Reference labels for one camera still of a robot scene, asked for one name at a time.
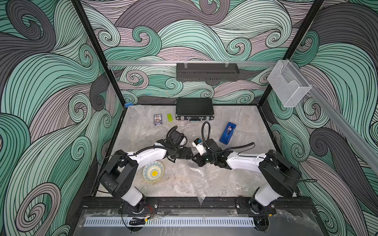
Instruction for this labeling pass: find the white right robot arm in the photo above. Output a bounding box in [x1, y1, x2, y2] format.
[192, 144, 302, 214]

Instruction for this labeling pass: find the blue playing cards box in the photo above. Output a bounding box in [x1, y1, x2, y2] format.
[154, 114, 162, 126]

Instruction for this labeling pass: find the black hard case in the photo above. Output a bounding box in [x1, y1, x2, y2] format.
[175, 97, 215, 122]

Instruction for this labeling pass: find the blue toy brick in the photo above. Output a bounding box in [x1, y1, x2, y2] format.
[124, 102, 133, 108]

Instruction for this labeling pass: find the blue tape dispenser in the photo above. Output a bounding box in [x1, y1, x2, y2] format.
[220, 122, 236, 145]

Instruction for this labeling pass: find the white slotted cable duct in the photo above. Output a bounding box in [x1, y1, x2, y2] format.
[83, 216, 255, 228]

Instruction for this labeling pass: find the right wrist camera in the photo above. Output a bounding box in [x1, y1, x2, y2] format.
[192, 138, 206, 155]

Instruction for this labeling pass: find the clear acrylic wall holder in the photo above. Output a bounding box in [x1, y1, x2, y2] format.
[268, 60, 312, 108]

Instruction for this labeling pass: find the yellow centre patterned bowl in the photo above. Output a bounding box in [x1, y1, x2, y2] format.
[142, 161, 164, 183]

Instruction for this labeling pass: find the clear bubble wrap sheet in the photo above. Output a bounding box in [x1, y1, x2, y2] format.
[189, 136, 267, 202]

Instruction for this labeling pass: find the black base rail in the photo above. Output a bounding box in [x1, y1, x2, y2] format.
[79, 197, 316, 215]

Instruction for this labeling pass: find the green toy brick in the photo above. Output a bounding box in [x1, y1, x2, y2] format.
[167, 114, 173, 122]

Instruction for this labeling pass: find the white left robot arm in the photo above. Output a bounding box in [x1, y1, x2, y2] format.
[97, 143, 194, 208]

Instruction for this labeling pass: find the black wall shelf tray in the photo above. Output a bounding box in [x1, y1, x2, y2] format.
[176, 63, 240, 83]

